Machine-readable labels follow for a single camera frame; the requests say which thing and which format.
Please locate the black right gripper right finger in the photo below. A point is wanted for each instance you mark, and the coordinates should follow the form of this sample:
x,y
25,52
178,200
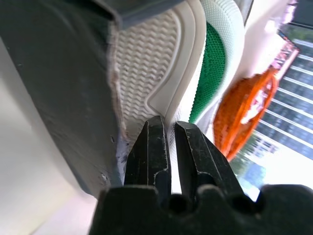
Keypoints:
x,y
195,156

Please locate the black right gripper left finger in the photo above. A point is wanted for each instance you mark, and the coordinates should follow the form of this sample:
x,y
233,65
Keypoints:
x,y
146,156

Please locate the white shoe with zigzag sole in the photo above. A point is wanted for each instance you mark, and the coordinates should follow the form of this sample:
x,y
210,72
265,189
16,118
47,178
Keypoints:
x,y
146,61

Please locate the white shoe with green sole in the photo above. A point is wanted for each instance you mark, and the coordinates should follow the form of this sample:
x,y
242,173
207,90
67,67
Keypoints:
x,y
212,63

